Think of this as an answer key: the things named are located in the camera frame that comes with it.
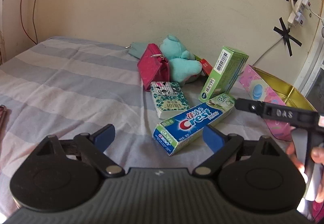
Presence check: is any white power adapter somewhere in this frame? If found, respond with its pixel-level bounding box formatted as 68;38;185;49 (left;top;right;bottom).
288;0;310;27

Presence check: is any red cigarette box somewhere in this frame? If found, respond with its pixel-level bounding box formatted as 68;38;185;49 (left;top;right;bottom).
199;58;213;77

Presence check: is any pink tin box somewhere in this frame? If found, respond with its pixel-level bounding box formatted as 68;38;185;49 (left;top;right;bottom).
239;64;318;141

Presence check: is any blue and green toothpaste box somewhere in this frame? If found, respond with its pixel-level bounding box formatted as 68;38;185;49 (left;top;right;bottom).
152;93;236;156

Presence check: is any white power cable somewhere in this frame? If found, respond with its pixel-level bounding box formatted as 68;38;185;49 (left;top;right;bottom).
253;25;291;69

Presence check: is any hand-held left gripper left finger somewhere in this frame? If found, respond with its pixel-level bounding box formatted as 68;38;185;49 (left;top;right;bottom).
35;124;125;178

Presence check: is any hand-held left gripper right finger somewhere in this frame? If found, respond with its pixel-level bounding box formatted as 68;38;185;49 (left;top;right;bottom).
194;125;288;177

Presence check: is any teal fabric pouch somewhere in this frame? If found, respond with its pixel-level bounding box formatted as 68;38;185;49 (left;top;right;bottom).
126;42;148;59

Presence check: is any teal plush toy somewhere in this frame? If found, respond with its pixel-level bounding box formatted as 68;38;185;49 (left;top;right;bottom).
160;34;203;84

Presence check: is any floral tissue pack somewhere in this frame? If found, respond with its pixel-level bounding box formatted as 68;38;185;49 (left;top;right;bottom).
150;81;190;118

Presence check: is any red wall wire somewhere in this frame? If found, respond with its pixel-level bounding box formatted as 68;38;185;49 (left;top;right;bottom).
21;0;36;44

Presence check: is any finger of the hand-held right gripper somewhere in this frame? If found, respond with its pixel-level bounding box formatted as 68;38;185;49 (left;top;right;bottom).
235;98;319;129

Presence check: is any magenta coin purse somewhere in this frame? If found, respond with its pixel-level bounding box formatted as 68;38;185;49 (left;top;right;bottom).
137;44;170;92

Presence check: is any pink clothing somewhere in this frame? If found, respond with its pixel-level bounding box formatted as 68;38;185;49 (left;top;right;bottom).
312;201;324;222

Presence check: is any white window frame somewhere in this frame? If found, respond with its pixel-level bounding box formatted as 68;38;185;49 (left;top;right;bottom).
294;19;324;103

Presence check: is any person's right hand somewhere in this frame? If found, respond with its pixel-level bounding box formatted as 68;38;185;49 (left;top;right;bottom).
286;142;324;173

